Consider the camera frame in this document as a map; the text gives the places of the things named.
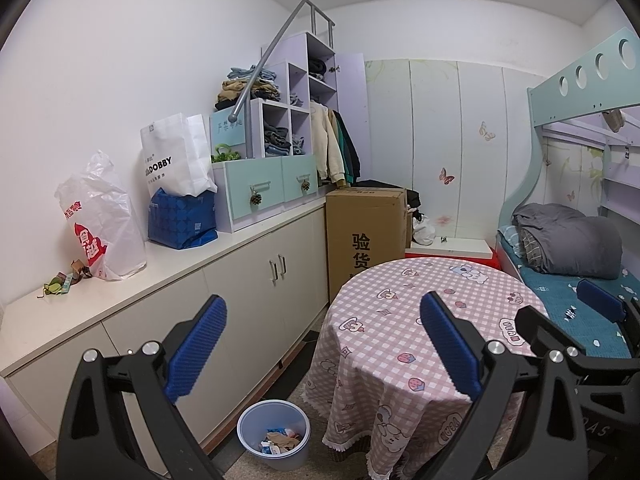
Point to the white wardrobe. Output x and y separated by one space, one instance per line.
465 110

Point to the pink checkered tablecloth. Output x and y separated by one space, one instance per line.
400 320

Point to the lavender stepped cabinet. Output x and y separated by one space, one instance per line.
297 80

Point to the green crumpled paper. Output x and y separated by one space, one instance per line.
52 287

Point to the small white plastic bag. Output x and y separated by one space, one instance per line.
424 232

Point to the folded blue clothes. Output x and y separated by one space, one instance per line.
298 146

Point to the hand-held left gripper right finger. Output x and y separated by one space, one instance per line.
450 347

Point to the wide turquoise drawer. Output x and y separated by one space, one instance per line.
240 182

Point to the black hanging jacket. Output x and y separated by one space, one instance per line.
353 157

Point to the pile of folded clothes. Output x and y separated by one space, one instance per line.
235 90

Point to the teal printed bed sheet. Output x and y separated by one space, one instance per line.
560 295

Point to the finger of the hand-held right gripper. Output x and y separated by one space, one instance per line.
537 325
600 300

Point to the yellow butterfly sticker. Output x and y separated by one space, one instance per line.
486 131

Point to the narrow turquoise drawer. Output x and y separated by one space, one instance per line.
295 172

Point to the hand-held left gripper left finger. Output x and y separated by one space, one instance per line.
195 350

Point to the turquoise bunk bed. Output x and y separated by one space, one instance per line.
585 90

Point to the white plastic bag red print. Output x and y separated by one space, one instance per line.
110 230

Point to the brown crumpled paper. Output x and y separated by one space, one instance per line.
79 270

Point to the green artificial plant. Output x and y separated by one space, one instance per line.
222 154

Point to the cream hanging jacket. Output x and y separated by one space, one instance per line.
325 142

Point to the blue snack wrapper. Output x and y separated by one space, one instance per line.
270 449

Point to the light blue plastic bin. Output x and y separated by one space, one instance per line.
250 425

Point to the plaid pillow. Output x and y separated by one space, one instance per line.
532 249

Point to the heap of black clothes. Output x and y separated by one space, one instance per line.
414 200

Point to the green hanging jacket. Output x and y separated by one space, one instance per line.
344 140

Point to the white low platform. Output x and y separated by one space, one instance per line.
450 247

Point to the pinecone pendant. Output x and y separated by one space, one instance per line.
256 199
305 186

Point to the folded black clothes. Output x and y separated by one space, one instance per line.
316 68

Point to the grey quilt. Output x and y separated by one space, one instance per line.
575 240

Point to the blue patterned bag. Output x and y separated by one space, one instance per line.
180 220

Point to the grey metal handrail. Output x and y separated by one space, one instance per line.
270 55

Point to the folded dark jeans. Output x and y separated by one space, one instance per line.
276 141

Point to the white paper shopping bag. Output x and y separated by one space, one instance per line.
167 160

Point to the pink butterfly sticker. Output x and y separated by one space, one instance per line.
446 176

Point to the white low cabinet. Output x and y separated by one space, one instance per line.
240 280

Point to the brown cardboard box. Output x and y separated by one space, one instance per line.
365 220

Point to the beige stocking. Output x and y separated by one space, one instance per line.
285 441

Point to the brown hanging pouch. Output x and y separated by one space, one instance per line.
612 119

